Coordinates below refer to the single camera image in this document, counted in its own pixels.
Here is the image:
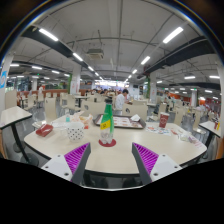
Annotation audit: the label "dark food tray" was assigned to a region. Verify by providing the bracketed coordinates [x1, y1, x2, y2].
[93, 114, 147, 130]

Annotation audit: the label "crumpled food wrapper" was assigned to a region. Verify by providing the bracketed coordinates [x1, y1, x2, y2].
[71, 111, 94, 130]

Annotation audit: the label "clear plastic bag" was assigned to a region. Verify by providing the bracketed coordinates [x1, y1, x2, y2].
[179, 131, 198, 143]

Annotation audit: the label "beige chair group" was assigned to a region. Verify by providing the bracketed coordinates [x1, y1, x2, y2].
[4, 89, 218, 135]

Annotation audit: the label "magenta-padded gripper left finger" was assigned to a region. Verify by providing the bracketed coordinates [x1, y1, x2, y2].
[41, 142, 92, 186]

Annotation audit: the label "ceiling air conditioner unit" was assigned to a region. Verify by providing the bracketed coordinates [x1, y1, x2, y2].
[86, 48, 105, 61]

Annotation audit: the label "white neighbouring table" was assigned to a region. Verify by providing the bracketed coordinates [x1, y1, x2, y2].
[0, 105, 40, 166]
[198, 120, 223, 148]

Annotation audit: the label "person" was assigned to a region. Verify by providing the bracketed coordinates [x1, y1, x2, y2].
[114, 88, 130, 116]

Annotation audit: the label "green plastic drink bottle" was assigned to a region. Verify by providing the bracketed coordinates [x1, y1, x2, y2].
[99, 98, 115, 145]

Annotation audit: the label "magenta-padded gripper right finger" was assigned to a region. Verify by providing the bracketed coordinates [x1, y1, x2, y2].
[131, 142, 183, 186]

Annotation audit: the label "white crumpled napkin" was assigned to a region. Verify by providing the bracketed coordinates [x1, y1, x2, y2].
[129, 113, 142, 123]

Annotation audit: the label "printed paper leaflets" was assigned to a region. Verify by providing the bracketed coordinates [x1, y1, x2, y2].
[145, 124, 172, 136]

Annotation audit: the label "red paper cup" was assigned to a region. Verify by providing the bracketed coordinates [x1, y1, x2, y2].
[158, 112, 170, 129]

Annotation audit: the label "flat round red coaster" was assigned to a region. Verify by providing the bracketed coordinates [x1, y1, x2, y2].
[98, 138, 117, 148]

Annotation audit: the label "ceiling light group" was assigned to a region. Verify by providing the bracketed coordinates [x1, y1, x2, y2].
[9, 26, 222, 98]

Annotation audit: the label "white polka dot mug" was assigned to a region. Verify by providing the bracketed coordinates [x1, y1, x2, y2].
[64, 121, 85, 143]

